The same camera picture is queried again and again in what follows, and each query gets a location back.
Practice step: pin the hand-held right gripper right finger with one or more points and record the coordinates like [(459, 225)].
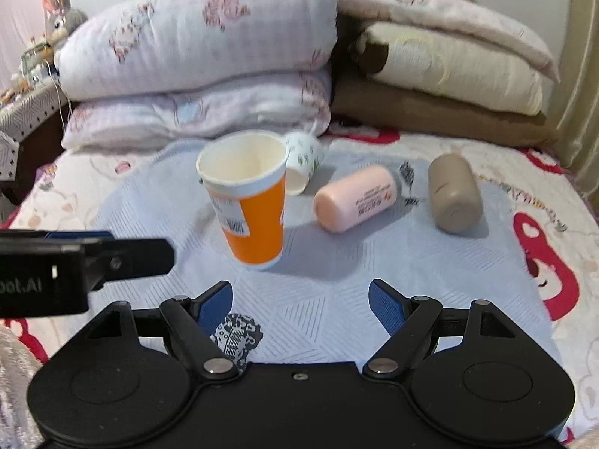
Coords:
[(386, 309)]

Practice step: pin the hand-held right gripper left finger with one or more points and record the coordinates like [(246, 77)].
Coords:
[(216, 307)]

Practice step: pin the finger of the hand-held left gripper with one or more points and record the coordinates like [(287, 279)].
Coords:
[(135, 256), (79, 234)]

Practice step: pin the orange paper cup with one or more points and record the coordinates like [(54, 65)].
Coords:
[(255, 215)]

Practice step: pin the white cup with green print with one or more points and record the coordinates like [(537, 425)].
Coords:
[(305, 159)]

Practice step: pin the light blue quilted mat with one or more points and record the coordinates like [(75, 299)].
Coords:
[(337, 262)]

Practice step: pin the pink bottle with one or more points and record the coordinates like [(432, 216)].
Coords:
[(358, 199)]

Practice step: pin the nightstand with patterned cloth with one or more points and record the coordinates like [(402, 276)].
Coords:
[(23, 112)]

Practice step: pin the brown bottle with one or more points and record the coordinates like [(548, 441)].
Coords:
[(453, 191)]

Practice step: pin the flat floral white pillow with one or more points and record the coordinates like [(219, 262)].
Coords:
[(196, 107)]

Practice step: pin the clutter of small ornaments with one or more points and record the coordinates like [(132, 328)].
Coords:
[(32, 63)]

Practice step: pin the brown folded blanket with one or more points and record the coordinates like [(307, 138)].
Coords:
[(421, 112)]

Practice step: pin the grey plush toy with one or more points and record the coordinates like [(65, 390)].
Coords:
[(63, 14)]

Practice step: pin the large floral white pillow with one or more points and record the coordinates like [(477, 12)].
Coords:
[(196, 32)]

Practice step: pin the cream pillow with brown patch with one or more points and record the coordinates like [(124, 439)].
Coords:
[(458, 70)]

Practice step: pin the pink floral quilt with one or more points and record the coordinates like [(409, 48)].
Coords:
[(449, 14)]

